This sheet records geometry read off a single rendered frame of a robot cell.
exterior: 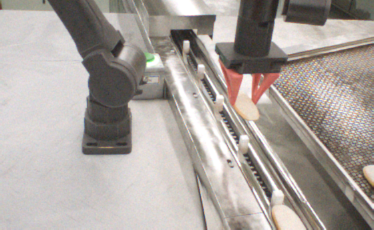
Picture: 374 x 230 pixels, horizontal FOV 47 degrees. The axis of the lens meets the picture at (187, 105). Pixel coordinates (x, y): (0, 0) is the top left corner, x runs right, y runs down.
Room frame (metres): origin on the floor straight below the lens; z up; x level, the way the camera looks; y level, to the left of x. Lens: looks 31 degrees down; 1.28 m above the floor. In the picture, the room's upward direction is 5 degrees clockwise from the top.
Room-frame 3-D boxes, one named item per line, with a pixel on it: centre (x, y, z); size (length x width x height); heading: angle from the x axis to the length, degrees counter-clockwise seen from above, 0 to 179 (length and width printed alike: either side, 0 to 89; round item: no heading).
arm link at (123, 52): (0.65, 0.12, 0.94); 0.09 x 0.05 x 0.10; 85
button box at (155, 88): (0.82, 0.09, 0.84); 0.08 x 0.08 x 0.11; 16
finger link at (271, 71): (0.63, -0.10, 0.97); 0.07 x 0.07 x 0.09; 16
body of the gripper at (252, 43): (0.63, -0.09, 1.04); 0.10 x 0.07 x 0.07; 106
